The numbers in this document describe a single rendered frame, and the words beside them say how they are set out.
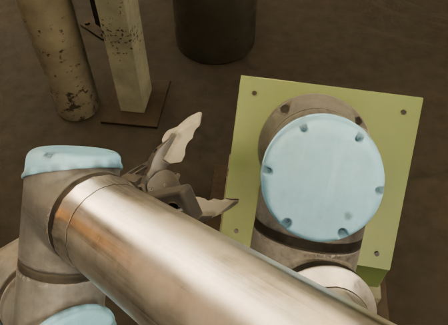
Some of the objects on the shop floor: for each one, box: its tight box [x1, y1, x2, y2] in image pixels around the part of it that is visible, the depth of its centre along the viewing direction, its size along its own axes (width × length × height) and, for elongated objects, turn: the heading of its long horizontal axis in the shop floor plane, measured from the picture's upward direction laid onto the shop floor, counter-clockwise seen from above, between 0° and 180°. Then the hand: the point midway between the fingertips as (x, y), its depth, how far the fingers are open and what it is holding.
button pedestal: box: [92, 0, 171, 129], centre depth 116 cm, size 16×24×62 cm, turn 173°
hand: (224, 157), depth 73 cm, fingers open, 14 cm apart
